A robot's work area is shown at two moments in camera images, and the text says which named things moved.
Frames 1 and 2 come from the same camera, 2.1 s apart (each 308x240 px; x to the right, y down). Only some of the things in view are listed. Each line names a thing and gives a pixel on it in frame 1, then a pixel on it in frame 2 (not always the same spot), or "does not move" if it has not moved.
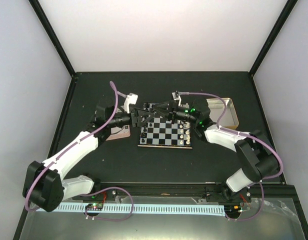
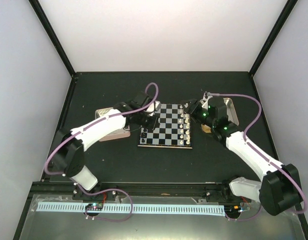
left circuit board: (94, 206) does not move
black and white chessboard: (157, 131) does not move
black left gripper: (134, 119) → (154, 123)
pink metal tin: (119, 133) does not move
